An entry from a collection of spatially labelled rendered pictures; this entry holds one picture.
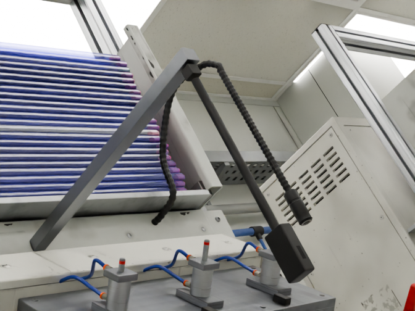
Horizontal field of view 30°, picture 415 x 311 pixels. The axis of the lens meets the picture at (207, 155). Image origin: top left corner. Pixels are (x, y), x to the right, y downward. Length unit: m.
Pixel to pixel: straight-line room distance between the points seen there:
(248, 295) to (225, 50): 3.06
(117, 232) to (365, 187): 0.96
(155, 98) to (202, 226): 0.39
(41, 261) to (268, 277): 0.25
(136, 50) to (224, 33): 2.54
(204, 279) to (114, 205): 0.23
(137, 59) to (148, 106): 0.52
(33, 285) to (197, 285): 0.17
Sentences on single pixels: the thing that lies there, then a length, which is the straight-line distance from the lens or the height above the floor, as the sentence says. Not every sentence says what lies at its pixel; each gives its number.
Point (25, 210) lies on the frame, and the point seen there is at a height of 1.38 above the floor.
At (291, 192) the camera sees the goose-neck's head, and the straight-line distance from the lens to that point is 0.95.
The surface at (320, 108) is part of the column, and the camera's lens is 4.32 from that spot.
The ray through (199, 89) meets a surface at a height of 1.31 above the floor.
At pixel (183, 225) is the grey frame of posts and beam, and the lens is 1.08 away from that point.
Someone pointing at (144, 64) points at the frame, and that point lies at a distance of 1.22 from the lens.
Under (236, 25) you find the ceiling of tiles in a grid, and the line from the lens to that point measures 3.76.
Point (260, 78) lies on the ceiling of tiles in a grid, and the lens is 4.25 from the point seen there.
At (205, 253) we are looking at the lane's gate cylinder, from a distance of 0.82.
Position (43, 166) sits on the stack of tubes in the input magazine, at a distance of 0.97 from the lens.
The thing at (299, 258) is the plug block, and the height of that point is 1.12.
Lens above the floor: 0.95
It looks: 26 degrees up
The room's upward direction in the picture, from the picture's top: 28 degrees counter-clockwise
